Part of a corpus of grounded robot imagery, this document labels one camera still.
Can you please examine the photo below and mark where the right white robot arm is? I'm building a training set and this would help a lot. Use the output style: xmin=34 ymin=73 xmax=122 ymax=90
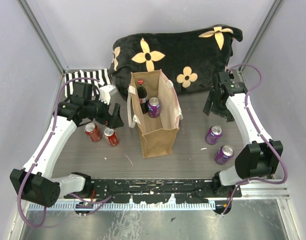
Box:
xmin=203 ymin=71 xmax=286 ymax=197

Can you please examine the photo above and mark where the red cola can left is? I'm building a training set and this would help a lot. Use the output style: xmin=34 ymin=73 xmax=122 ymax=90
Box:
xmin=84 ymin=122 xmax=101 ymax=142

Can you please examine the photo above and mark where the brown jute canvas bag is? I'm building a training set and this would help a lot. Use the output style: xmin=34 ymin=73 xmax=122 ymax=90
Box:
xmin=127 ymin=70 xmax=183 ymax=158

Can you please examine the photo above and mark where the aluminium rail frame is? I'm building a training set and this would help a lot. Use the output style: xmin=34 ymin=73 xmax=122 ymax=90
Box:
xmin=22 ymin=176 xmax=289 ymax=208

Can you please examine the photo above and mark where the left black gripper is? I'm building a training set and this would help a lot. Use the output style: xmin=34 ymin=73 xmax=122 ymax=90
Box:
xmin=85 ymin=94 xmax=124 ymax=129

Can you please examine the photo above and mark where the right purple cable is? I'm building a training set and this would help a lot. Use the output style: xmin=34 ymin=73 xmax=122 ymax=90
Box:
xmin=221 ymin=63 xmax=288 ymax=217

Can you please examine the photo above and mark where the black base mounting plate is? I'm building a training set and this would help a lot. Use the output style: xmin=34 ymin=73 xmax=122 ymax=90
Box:
xmin=76 ymin=178 xmax=241 ymax=204

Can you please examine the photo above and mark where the purple grape can back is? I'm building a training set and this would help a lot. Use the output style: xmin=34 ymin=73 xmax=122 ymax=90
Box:
xmin=148 ymin=97 xmax=161 ymax=118

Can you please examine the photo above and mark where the purple grape can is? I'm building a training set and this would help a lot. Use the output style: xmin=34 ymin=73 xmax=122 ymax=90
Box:
xmin=148 ymin=97 xmax=161 ymax=118
xmin=214 ymin=144 xmax=234 ymax=165
xmin=205 ymin=125 xmax=223 ymax=145

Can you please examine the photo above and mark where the glass cola bottle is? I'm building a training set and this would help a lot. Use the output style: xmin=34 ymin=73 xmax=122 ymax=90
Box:
xmin=137 ymin=79 xmax=148 ymax=114

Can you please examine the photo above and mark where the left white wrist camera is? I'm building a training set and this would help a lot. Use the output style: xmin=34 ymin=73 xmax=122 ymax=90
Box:
xmin=99 ymin=84 xmax=117 ymax=105

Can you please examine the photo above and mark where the black white striped cloth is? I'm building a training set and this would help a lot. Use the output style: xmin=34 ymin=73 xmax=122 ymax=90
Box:
xmin=64 ymin=68 xmax=117 ymax=99

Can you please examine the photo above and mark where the purple cable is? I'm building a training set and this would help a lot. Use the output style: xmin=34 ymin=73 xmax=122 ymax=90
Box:
xmin=221 ymin=63 xmax=288 ymax=217
xmin=17 ymin=77 xmax=113 ymax=229

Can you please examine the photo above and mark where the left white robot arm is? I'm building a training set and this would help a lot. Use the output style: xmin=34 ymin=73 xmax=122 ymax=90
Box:
xmin=10 ymin=78 xmax=124 ymax=208

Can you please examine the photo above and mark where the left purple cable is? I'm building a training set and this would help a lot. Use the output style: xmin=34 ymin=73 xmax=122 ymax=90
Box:
xmin=17 ymin=77 xmax=113 ymax=229

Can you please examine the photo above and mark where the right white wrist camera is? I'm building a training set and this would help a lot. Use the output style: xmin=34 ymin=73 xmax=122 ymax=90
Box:
xmin=228 ymin=69 xmax=241 ymax=82

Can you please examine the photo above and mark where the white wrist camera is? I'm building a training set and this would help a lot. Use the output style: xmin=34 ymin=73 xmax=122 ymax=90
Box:
xmin=228 ymin=69 xmax=241 ymax=82
xmin=99 ymin=84 xmax=117 ymax=105

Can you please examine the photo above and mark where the black flower-pattern pillow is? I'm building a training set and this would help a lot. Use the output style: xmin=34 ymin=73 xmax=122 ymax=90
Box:
xmin=108 ymin=24 xmax=243 ymax=99

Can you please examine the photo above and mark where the purple grape can front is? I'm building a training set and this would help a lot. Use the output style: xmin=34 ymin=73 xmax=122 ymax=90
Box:
xmin=214 ymin=144 xmax=234 ymax=165

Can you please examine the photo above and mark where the red cola can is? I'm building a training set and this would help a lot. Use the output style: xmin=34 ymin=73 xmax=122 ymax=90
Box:
xmin=103 ymin=127 xmax=119 ymax=147
xmin=84 ymin=122 xmax=101 ymax=142

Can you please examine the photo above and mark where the red cola can right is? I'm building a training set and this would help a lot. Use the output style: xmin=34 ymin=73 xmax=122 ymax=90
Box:
xmin=103 ymin=127 xmax=119 ymax=147

